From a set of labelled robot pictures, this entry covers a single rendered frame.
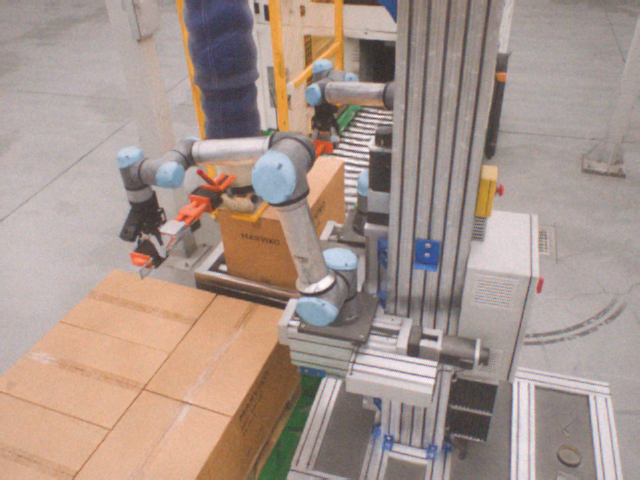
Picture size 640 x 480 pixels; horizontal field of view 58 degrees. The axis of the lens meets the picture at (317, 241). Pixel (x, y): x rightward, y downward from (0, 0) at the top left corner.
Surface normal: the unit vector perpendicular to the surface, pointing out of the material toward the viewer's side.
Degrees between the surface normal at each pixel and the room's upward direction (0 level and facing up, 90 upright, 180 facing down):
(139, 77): 90
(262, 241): 90
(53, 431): 0
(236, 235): 90
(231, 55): 97
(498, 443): 0
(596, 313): 0
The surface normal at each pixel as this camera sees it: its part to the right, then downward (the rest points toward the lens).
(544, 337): -0.04, -0.80
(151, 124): -0.37, 0.56
